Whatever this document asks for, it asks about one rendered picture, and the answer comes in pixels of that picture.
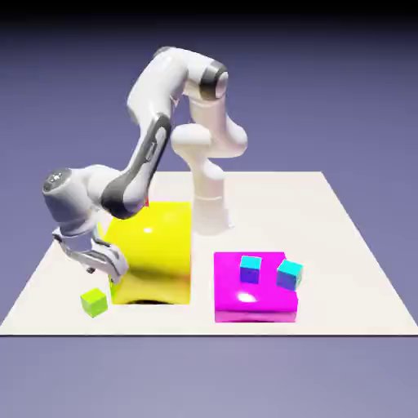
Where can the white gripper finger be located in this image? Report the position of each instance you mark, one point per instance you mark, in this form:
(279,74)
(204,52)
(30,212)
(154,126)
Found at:
(115,279)
(90,270)

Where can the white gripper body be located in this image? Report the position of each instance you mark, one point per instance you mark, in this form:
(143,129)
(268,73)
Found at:
(98,259)

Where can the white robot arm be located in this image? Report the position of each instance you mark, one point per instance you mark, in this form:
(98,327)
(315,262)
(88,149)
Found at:
(156,98)

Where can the small green cube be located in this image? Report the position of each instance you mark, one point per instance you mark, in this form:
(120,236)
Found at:
(94,302)

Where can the small cyan cube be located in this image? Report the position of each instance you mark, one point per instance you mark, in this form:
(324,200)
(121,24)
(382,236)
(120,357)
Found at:
(289,274)
(250,269)

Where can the large yellow box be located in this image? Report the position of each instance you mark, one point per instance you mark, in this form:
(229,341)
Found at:
(156,248)

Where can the large magenta box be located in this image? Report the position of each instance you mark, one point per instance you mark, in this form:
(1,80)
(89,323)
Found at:
(251,300)

